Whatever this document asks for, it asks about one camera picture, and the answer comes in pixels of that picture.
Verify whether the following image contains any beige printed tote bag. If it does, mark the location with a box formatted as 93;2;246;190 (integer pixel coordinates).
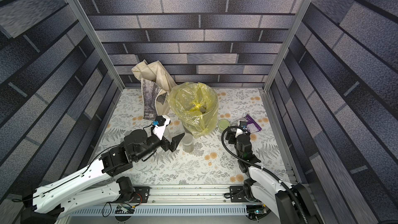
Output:
132;60;177;120

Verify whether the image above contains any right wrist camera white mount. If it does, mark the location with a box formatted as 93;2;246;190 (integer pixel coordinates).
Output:
235;120;248;138

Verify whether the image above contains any green circuit board left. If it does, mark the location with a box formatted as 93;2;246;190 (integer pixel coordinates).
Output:
115;205;135;215

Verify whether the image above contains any green circuit board right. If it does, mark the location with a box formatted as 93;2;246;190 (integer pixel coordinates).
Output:
246;205;268;219

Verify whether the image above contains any aluminium frame post right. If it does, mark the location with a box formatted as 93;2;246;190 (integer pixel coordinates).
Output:
263;0;312;93

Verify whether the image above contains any black corrugated cable conduit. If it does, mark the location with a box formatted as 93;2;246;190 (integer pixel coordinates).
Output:
221;125;308;224

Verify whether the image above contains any small clear bean jar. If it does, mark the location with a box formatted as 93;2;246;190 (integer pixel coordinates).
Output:
181;133;194;153

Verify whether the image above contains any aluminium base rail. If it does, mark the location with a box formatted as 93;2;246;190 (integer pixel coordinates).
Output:
69;184;271;217

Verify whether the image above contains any green circuit board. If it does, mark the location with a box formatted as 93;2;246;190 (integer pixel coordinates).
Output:
246;205;268;219
115;205;135;215

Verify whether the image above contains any yellow plastic trash bag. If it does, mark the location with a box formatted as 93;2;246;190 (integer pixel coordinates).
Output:
166;82;219;139

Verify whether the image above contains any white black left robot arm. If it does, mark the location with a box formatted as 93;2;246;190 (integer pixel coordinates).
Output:
20;129;185;224

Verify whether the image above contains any aluminium frame post left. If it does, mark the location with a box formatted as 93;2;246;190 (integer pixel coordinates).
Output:
66;0;125;91

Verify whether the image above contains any purple packet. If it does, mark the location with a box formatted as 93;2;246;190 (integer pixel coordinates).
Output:
239;114;262;133

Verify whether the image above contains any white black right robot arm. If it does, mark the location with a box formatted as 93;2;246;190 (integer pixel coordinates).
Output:
221;126;323;224

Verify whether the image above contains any aluminium frame post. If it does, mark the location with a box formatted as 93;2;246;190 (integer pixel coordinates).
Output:
66;0;125;91
263;0;312;93

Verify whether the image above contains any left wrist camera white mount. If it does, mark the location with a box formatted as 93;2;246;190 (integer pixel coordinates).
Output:
151;115;171;140

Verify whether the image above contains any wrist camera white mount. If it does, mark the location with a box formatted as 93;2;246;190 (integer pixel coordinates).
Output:
235;120;248;138
151;115;171;140

